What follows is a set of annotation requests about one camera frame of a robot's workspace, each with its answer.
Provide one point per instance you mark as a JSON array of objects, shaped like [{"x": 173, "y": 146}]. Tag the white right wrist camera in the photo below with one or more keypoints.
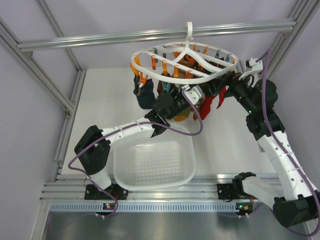
[{"x": 254, "y": 66}]

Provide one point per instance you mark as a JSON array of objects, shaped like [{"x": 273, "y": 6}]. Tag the translucent white plastic basket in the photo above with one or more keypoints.
[{"x": 164, "y": 161}]

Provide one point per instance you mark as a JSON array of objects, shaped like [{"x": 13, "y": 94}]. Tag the white round clip hanger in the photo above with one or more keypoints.
[{"x": 216, "y": 62}]

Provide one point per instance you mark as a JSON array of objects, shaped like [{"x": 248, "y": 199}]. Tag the teal clothes peg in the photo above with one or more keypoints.
[{"x": 167, "y": 87}]

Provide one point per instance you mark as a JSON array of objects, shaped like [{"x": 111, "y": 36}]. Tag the perforated cable tray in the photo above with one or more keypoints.
[{"x": 152, "y": 207}]

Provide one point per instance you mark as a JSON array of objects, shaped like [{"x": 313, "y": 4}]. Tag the orange clothes peg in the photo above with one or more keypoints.
[{"x": 165, "y": 68}]

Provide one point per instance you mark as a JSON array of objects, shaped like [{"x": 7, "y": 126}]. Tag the olive striped sock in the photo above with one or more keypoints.
[{"x": 185, "y": 115}]

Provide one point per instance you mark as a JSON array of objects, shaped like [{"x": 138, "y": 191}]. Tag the red santa sock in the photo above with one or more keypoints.
[{"x": 221, "y": 96}]

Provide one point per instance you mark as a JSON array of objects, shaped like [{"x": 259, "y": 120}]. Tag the navy blue sock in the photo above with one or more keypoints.
[{"x": 145, "y": 95}]

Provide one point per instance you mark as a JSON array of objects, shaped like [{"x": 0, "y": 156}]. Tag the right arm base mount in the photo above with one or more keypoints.
[{"x": 230, "y": 190}]

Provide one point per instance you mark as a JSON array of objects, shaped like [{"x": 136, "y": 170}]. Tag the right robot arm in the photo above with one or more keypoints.
[{"x": 298, "y": 200}]

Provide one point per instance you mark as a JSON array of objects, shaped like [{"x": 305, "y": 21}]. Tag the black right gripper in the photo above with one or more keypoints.
[{"x": 232, "y": 80}]

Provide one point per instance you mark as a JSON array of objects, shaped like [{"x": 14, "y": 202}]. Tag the brown sock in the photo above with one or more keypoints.
[{"x": 159, "y": 87}]

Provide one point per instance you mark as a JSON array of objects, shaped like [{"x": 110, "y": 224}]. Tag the aluminium top rail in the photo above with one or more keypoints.
[{"x": 265, "y": 26}]

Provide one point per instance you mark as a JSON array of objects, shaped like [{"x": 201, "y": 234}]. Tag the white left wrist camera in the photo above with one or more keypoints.
[{"x": 193, "y": 95}]

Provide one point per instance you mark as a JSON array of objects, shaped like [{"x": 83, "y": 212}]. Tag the plain red sock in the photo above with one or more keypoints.
[{"x": 205, "y": 107}]

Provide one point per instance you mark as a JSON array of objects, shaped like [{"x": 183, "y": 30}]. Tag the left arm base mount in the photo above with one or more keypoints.
[{"x": 92, "y": 193}]

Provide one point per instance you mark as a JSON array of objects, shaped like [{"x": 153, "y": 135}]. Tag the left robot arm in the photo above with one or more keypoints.
[{"x": 95, "y": 145}]

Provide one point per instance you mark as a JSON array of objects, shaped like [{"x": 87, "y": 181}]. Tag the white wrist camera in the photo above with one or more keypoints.
[
  {"x": 254, "y": 66},
  {"x": 193, "y": 95}
]

